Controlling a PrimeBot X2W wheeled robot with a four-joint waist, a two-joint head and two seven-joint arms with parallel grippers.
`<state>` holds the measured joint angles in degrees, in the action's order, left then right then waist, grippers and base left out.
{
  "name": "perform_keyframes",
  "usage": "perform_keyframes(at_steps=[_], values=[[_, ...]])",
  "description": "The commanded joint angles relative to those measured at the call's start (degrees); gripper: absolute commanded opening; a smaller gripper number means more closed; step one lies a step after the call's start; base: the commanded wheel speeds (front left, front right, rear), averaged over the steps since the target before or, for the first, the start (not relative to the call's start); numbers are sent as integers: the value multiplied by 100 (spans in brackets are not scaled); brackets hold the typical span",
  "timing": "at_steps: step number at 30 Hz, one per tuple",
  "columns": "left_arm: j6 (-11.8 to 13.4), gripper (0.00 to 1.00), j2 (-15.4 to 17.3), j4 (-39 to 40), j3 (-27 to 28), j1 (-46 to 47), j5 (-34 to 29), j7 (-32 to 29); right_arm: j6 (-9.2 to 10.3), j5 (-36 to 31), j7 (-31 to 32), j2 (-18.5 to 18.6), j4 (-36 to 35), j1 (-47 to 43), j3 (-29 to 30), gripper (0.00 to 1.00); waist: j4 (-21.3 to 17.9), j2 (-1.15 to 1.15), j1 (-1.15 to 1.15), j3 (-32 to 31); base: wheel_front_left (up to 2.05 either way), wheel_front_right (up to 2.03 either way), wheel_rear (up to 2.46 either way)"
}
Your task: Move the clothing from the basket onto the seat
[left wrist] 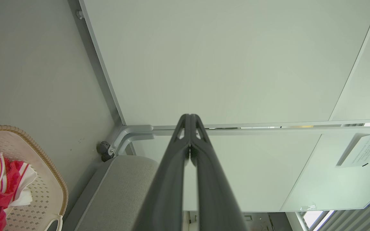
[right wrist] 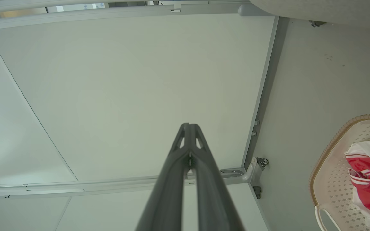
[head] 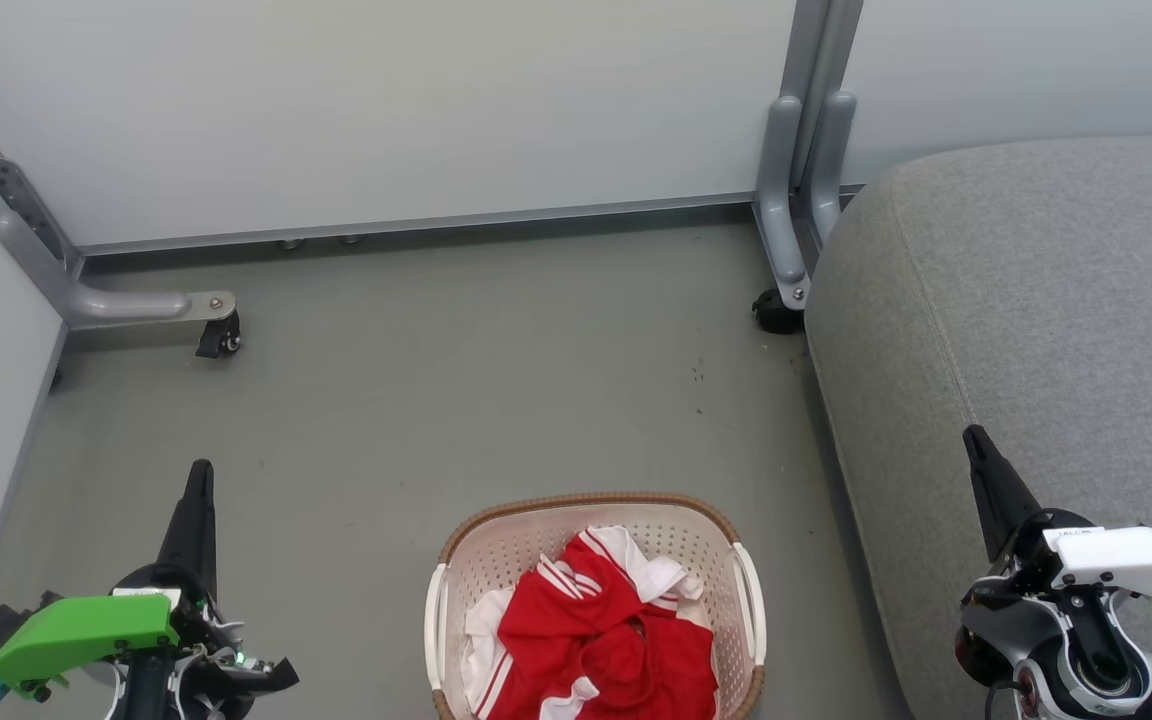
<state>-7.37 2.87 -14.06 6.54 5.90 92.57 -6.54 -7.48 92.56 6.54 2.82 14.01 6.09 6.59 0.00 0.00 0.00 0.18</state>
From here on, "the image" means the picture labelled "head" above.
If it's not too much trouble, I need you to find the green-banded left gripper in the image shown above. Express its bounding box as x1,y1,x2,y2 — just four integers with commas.
0,459,299,720

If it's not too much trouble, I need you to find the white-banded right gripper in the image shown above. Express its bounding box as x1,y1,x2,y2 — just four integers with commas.
961,424,1152,651

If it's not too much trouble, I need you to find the red and white garment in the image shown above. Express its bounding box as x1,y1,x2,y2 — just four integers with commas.
461,525,720,720

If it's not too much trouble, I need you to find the grey fabric sofa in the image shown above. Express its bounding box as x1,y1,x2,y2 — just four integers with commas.
804,133,1152,720

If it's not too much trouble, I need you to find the black caster wheel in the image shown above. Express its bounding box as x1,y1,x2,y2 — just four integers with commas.
196,311,243,360
752,289,806,336

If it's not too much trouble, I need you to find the grey curved partition foot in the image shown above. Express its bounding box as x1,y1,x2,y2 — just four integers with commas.
0,58,238,332

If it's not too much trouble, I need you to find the white perforated laundry basket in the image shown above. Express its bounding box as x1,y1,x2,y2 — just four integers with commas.
424,490,769,720

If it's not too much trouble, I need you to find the right partition foot with caster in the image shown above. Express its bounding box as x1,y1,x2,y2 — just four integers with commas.
753,0,863,311

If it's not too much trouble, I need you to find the wide white partition panel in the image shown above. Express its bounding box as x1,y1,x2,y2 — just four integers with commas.
0,0,799,247

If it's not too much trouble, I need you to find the grey partition base rail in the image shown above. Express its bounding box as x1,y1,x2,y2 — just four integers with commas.
76,190,767,259

